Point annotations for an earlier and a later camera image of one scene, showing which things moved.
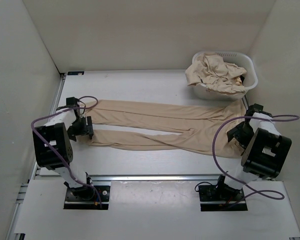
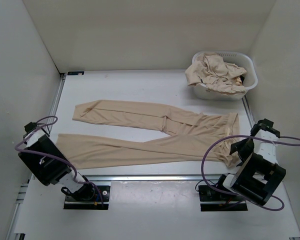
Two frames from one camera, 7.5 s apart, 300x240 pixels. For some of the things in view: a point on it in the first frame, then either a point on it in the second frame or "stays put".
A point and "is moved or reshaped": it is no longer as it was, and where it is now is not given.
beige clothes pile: x=211 y=70 stays put
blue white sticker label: x=76 y=73 stays put
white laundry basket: x=250 y=80 stays put
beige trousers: x=202 y=130 is moved or reshaped
